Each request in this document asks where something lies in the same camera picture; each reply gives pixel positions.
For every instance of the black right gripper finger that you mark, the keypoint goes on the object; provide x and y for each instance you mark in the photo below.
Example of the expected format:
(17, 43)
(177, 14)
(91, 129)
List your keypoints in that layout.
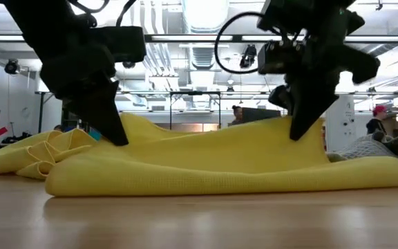
(297, 107)
(318, 103)

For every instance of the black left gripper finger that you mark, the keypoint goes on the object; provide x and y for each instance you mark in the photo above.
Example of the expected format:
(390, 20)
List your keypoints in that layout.
(92, 110)
(112, 103)

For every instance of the yellow microfiber towel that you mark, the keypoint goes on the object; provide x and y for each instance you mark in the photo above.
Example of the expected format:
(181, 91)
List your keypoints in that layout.
(12, 155)
(219, 166)

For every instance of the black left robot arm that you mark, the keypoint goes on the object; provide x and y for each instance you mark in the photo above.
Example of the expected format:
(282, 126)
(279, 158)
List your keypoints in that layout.
(40, 24)

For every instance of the grey microfiber towel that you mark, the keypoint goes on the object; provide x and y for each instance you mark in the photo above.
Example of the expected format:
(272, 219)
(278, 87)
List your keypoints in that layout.
(365, 148)

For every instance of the white pillar cabinet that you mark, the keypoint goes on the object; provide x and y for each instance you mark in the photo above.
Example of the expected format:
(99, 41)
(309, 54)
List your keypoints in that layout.
(344, 121)

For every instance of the person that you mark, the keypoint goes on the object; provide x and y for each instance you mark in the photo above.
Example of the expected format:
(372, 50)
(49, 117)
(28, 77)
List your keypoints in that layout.
(377, 124)
(237, 115)

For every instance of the ceiling vent grille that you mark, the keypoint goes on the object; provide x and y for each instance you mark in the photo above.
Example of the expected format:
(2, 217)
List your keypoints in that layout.
(203, 57)

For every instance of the black ceiling-mounted camera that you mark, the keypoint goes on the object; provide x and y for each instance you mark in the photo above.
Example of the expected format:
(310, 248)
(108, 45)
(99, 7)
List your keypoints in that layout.
(11, 66)
(249, 55)
(129, 65)

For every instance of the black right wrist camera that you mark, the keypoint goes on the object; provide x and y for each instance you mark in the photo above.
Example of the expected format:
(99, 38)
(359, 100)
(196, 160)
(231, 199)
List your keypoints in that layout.
(278, 58)

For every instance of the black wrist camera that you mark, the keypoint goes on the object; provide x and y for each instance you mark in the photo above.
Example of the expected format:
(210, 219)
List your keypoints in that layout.
(278, 58)
(119, 45)

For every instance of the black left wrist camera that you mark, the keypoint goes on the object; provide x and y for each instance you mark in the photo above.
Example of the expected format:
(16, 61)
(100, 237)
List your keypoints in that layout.
(119, 45)

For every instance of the silver ceiling air duct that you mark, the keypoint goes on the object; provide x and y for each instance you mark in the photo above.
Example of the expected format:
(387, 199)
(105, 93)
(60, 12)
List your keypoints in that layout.
(204, 14)

